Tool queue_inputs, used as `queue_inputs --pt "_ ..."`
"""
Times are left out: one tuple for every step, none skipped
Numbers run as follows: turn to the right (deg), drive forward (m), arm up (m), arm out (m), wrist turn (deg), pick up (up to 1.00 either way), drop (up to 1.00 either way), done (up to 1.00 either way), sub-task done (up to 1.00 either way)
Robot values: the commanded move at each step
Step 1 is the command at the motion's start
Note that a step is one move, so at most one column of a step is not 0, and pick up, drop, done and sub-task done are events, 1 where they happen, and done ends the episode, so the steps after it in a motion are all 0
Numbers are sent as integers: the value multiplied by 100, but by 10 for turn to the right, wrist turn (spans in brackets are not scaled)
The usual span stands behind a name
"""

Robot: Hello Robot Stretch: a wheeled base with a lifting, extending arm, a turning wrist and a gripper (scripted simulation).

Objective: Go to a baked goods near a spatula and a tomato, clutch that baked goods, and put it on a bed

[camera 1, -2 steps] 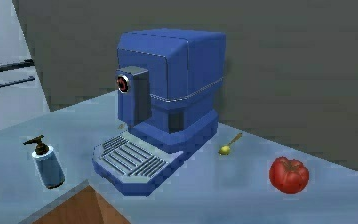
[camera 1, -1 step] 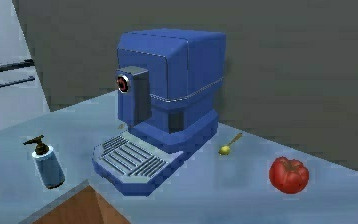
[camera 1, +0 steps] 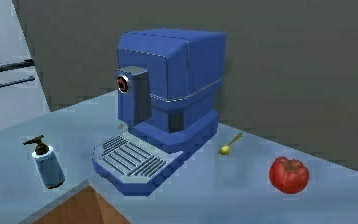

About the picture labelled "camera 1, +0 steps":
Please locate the blue coffee machine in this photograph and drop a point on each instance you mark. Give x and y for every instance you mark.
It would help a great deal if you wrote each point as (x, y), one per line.
(173, 83)

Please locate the red tomato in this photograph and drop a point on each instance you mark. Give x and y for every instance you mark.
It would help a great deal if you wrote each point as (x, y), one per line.
(288, 175)

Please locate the yellow spoon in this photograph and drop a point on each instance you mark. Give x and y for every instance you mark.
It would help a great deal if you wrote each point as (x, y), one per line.
(225, 149)

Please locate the blue soap dispenser bottle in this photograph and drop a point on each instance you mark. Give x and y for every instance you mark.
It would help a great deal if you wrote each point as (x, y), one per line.
(48, 165)

